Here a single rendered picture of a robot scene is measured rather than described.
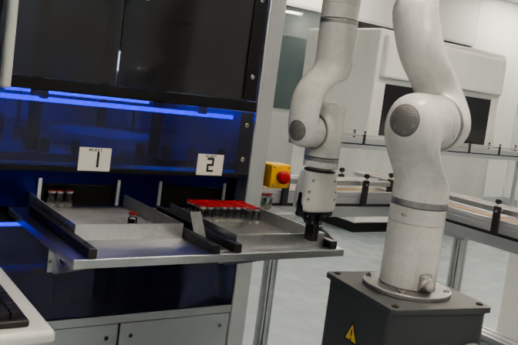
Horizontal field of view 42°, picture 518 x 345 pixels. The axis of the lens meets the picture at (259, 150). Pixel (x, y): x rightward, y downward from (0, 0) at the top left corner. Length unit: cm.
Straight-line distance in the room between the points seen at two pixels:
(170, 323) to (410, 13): 108
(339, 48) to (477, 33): 853
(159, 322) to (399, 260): 78
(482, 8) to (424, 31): 868
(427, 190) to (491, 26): 892
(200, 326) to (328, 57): 90
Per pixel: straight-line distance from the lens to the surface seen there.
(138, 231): 156
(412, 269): 147
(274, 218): 187
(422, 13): 149
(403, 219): 146
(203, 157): 190
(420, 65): 149
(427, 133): 138
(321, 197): 162
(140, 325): 195
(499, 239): 231
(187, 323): 202
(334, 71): 157
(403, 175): 145
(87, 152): 175
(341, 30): 159
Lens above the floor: 125
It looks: 5 degrees down
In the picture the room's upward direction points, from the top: 7 degrees clockwise
